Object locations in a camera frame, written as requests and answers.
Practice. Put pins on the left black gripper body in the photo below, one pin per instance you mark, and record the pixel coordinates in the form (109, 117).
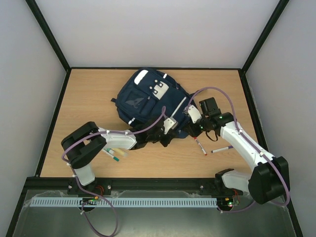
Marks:
(153, 138)

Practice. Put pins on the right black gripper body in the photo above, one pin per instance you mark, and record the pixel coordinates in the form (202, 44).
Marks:
(195, 130)

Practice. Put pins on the navy blue school backpack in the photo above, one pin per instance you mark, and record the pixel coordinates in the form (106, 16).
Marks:
(146, 92)

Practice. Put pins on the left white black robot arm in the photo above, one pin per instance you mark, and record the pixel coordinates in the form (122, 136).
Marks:
(82, 146)

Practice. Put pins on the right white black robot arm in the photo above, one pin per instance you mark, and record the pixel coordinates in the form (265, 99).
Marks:
(269, 176)

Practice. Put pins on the red capped marker pen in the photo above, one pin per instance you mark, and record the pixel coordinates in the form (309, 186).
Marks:
(200, 145)

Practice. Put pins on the purple capped marker pen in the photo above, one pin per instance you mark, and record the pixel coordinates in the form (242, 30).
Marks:
(222, 149)

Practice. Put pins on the yellow highlighter pen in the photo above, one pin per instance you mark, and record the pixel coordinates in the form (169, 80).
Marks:
(120, 152)

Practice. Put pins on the green capped marker pen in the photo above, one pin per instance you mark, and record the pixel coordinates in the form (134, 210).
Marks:
(112, 156)

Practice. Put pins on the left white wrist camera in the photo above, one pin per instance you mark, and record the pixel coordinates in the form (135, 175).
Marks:
(169, 124)

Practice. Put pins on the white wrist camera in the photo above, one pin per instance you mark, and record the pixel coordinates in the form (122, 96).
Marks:
(169, 124)
(193, 113)

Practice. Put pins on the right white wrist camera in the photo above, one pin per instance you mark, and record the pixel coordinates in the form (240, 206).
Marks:
(193, 113)

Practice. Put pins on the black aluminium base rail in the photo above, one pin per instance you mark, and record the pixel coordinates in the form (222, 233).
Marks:
(204, 186)

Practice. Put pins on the light blue slotted cable duct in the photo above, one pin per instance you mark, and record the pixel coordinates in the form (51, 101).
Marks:
(125, 202)

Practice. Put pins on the black enclosure frame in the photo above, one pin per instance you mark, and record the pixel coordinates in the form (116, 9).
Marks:
(34, 8)

